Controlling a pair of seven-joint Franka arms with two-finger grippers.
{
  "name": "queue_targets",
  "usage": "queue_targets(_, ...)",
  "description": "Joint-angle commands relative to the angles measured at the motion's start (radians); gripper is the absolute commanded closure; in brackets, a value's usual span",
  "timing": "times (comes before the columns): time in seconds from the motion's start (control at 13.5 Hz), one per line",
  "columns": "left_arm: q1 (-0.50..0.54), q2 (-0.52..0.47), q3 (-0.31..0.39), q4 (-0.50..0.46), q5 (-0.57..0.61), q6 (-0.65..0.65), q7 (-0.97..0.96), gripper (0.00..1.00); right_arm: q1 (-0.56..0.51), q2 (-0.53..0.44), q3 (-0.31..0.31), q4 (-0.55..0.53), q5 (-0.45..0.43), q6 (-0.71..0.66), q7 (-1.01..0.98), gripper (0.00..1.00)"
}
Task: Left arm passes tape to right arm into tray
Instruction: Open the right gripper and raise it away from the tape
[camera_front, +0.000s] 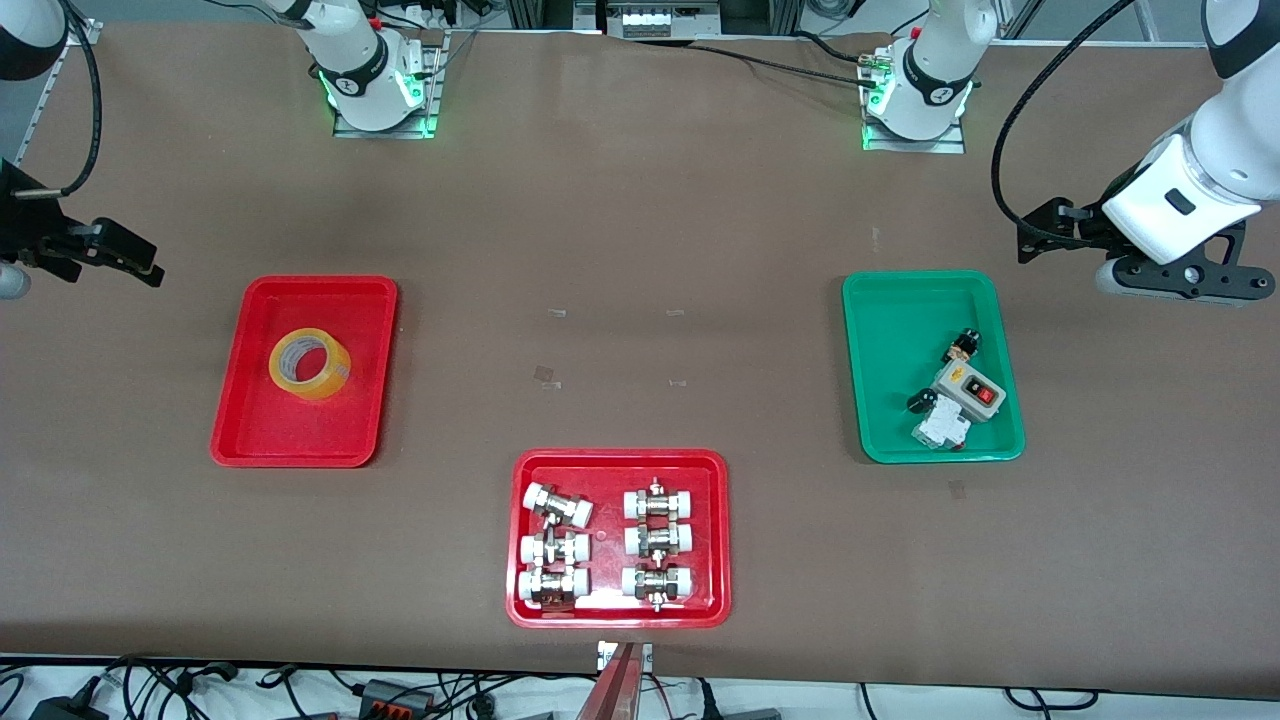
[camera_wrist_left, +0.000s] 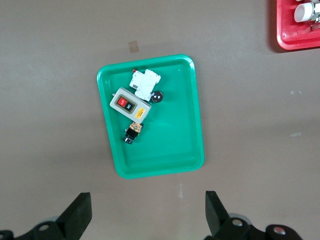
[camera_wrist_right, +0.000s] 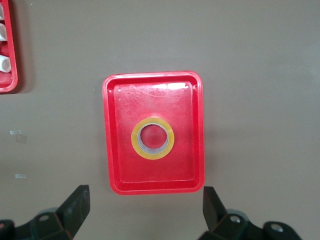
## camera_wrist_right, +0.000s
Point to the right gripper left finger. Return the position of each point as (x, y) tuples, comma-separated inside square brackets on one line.
[(75, 210)]

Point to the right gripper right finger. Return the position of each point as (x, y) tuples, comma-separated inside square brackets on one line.
[(215, 212)]

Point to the yellow packing tape roll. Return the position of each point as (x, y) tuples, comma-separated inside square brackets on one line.
[(136, 147)]

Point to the clear tape strip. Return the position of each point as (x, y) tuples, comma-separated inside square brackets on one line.
[(15, 132), (20, 175)]

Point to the red plastic tray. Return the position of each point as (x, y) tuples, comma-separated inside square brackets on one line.
[(12, 50), (155, 100)]

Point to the white capped metal pipe fitting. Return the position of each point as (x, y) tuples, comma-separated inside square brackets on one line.
[(2, 32), (4, 63), (1, 12)]

